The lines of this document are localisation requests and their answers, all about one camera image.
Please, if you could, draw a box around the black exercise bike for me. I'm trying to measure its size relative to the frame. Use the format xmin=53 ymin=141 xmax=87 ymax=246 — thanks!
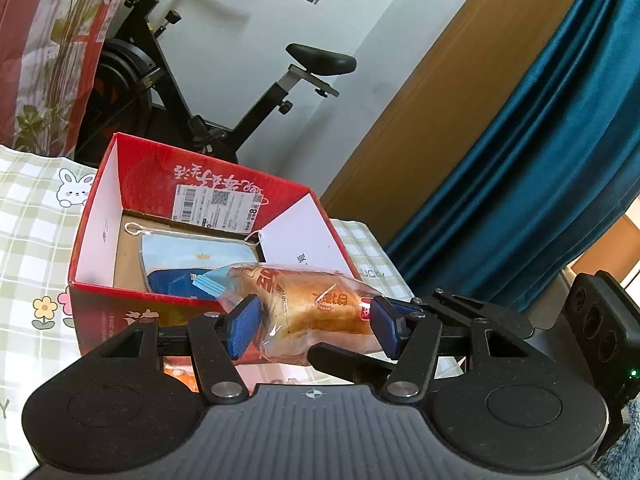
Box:
xmin=75 ymin=0 xmax=358 ymax=166

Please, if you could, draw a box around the wooden door panel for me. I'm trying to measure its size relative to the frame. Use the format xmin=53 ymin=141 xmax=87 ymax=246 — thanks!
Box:
xmin=320 ymin=0 xmax=601 ymax=253

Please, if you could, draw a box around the green checked printed cloth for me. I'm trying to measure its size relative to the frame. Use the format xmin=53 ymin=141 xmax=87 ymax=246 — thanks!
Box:
xmin=0 ymin=145 xmax=416 ymax=480

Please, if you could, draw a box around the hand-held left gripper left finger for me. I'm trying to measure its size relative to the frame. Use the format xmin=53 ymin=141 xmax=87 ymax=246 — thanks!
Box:
xmin=85 ymin=295 xmax=263 ymax=403

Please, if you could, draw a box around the red plant printed wall cloth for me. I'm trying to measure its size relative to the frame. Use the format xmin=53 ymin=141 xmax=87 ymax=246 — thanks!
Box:
xmin=0 ymin=0 xmax=128 ymax=158

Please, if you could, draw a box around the red cardboard box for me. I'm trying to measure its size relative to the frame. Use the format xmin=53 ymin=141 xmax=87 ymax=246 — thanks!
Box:
xmin=67 ymin=132 xmax=371 ymax=396

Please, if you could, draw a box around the dark blue packet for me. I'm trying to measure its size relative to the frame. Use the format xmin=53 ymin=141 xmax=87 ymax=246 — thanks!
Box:
xmin=147 ymin=267 xmax=223 ymax=303

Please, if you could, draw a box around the blue curtain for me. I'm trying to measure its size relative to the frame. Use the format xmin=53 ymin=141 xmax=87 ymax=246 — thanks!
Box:
xmin=387 ymin=0 xmax=640 ymax=311

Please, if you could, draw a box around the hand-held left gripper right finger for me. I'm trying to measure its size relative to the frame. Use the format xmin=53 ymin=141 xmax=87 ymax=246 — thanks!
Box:
xmin=371 ymin=296 xmax=548 ymax=403

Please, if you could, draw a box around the light blue face mask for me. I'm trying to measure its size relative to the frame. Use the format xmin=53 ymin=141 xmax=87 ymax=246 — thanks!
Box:
xmin=122 ymin=222 xmax=263 ymax=273

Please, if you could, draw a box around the folded blue face mask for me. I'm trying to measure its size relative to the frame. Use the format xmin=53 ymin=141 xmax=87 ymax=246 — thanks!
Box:
xmin=192 ymin=267 xmax=233 ymax=301

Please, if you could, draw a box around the bread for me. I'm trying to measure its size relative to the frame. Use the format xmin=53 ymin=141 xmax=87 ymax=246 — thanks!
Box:
xmin=215 ymin=262 xmax=396 ymax=366

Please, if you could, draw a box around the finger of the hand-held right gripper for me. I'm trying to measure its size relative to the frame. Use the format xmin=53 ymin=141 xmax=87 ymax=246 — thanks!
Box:
xmin=432 ymin=287 xmax=533 ymax=338
xmin=307 ymin=342 xmax=401 ymax=386

